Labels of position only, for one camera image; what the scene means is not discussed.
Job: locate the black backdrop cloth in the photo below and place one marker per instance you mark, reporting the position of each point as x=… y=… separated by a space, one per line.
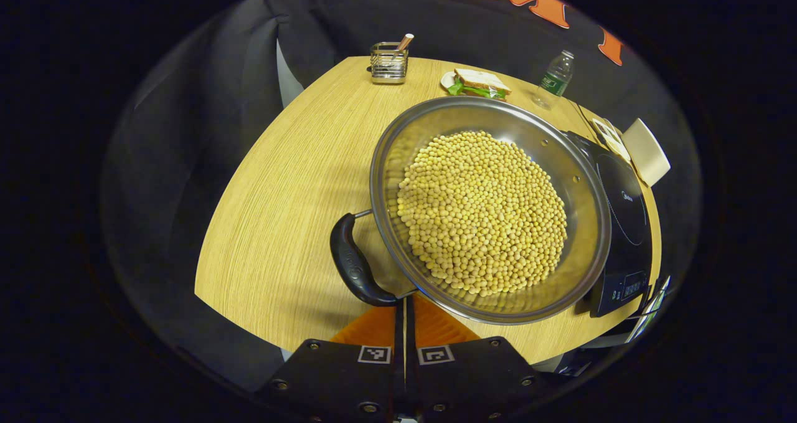
x=187 y=161

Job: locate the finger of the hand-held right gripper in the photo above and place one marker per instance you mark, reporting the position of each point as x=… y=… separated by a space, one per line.
x=647 y=317

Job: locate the black induction cooktop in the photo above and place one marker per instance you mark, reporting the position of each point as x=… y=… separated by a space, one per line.
x=626 y=223

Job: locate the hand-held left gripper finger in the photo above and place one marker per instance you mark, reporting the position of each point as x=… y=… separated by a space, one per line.
x=410 y=361
x=399 y=361

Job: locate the heap of yellow soybeans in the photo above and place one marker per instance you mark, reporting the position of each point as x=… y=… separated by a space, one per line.
x=482 y=211

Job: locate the clear plastic water bottle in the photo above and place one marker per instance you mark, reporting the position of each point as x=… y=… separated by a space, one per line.
x=554 y=80

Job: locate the white divided dish with beans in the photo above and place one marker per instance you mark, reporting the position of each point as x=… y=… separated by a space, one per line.
x=613 y=139

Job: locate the striped paper straw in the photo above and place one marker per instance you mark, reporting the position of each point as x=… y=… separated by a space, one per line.
x=405 y=42

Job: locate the sandwich with lettuce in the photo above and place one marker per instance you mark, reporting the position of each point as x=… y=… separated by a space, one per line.
x=481 y=81

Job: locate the white boxy appliance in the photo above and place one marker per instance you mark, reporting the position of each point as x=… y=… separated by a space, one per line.
x=647 y=152

